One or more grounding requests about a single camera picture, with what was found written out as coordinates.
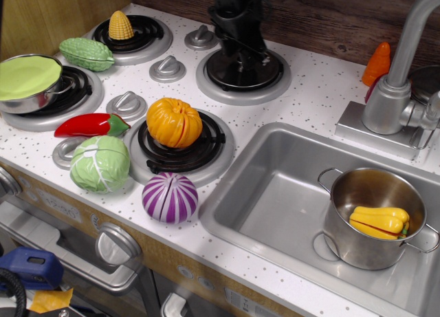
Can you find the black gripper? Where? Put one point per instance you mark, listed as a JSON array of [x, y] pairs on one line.
[[239, 33]]

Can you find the steel pot lid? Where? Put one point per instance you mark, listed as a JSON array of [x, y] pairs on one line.
[[227, 72]]

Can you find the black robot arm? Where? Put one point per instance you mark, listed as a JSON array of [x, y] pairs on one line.
[[267, 8]]

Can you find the silver stove knob back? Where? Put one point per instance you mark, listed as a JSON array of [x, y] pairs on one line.
[[201, 39]]

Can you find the silver stove knob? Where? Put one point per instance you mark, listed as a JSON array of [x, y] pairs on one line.
[[201, 39], [129, 106], [168, 70], [63, 153]]

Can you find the silver stove knob middle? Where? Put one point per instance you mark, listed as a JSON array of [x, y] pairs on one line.
[[168, 70]]

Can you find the silver stove knob front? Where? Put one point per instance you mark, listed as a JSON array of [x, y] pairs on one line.
[[129, 106]]

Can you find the silver stove knob nearest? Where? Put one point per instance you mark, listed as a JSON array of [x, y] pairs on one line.
[[63, 153]]

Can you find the back right burner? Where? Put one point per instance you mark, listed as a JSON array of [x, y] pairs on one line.
[[243, 98]]

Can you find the burner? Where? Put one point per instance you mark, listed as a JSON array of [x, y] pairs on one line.
[[243, 98], [202, 162], [152, 38], [83, 94]]

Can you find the back left burner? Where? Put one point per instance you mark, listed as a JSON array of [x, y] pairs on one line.
[[152, 38]]

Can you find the orange toy pumpkin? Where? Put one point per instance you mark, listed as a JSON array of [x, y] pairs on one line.
[[173, 123]]

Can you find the front right burner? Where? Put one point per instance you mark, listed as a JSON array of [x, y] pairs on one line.
[[202, 162]]

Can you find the yellow toy corn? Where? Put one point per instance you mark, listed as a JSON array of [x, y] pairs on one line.
[[120, 28]]

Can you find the silver sink basin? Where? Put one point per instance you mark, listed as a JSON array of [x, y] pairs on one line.
[[288, 196]]

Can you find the orange toy carrot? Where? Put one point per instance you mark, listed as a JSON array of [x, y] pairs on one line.
[[378, 65]]

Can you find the green toy bitter gourd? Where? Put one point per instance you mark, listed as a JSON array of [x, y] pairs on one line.
[[92, 55]]

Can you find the purple toy onion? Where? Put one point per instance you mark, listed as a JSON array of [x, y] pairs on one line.
[[170, 198]]

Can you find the front left burner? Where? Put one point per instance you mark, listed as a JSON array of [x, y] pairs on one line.
[[83, 94]]

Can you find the red toy chili pepper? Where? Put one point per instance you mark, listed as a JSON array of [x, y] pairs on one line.
[[92, 124]]

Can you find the silver faucet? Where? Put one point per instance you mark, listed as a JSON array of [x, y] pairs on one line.
[[391, 120]]

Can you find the green toy cabbage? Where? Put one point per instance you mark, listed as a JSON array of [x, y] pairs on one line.
[[100, 164]]

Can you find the steel bowl behind faucet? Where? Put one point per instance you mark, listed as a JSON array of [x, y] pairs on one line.
[[424, 83]]

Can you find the steel pot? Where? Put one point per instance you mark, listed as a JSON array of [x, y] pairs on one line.
[[374, 188]]

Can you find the steel pan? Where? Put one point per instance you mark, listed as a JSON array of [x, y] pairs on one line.
[[35, 102]]

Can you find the green plate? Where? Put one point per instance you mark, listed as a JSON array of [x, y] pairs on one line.
[[25, 76]]

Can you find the yellow toy bell pepper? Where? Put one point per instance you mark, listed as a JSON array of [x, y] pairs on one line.
[[388, 223]]

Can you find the silver oven knob left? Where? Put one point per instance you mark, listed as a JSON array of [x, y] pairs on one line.
[[9, 186]]

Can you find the blue tool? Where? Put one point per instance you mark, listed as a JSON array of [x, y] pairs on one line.
[[36, 269]]

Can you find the yellow tape piece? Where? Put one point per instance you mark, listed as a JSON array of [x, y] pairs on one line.
[[50, 300]]

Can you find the silver dishwasher handle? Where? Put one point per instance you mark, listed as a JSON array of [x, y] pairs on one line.
[[174, 306]]

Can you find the silver oven handle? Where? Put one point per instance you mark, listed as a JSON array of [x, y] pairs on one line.
[[32, 232]]

